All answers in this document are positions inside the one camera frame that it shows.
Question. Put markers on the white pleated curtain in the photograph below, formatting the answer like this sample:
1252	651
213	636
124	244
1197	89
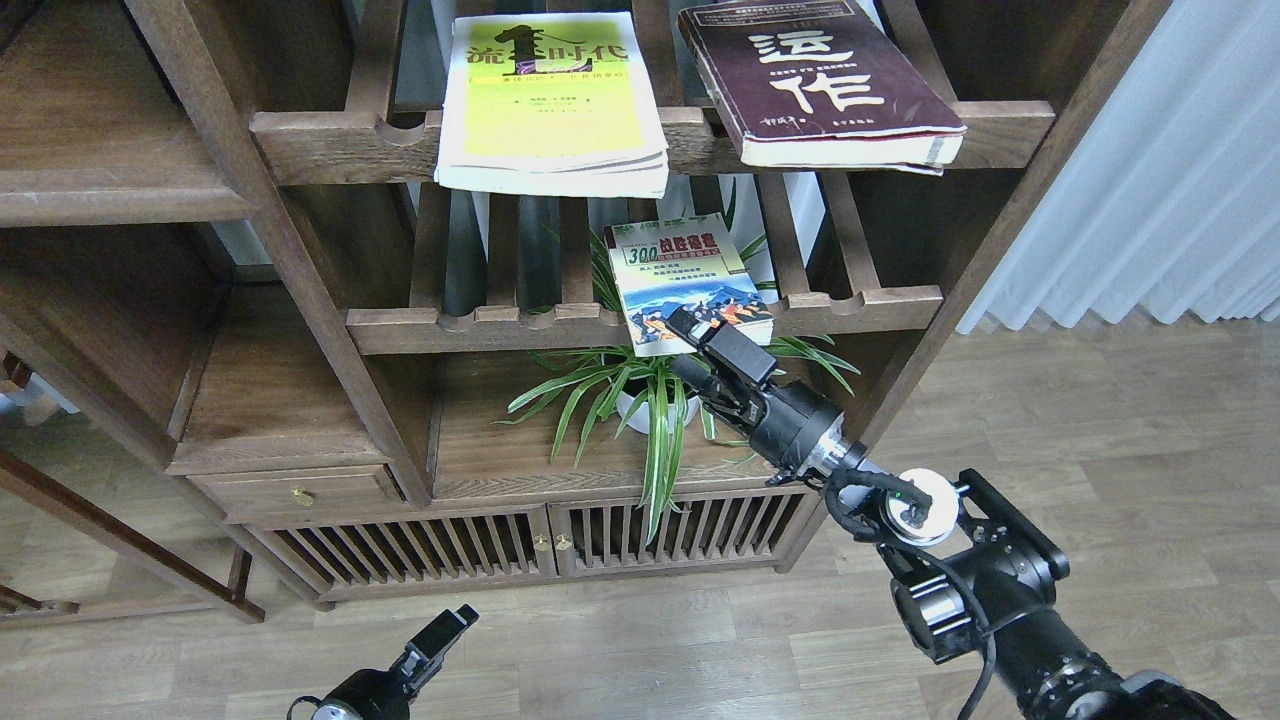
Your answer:
1170	204

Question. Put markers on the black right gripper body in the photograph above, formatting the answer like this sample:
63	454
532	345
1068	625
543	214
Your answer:
792	427

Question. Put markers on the dark wooden bookshelf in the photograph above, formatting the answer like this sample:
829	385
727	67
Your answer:
222	242

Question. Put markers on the dark maroon thick book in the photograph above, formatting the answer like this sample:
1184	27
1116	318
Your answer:
814	84

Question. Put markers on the brass drawer knob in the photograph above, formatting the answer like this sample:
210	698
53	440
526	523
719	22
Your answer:
302	497

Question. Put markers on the yellow green paperback book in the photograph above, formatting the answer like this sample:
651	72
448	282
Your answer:
551	104

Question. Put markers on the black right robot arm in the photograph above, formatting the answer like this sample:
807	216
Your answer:
969	571

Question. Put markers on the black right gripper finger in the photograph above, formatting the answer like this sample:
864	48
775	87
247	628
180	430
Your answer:
719	386
724	342

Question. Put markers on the green spider plant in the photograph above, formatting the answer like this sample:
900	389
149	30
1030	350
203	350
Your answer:
586	383

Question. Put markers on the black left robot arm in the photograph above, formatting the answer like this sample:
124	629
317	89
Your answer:
378	694

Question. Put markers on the white plant pot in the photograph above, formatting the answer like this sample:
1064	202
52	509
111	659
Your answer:
632	407

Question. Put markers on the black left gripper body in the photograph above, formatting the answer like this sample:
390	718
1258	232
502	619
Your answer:
376	694

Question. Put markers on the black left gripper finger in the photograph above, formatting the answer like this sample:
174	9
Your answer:
426	651

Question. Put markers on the white green illustrated book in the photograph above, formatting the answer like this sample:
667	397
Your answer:
686	262

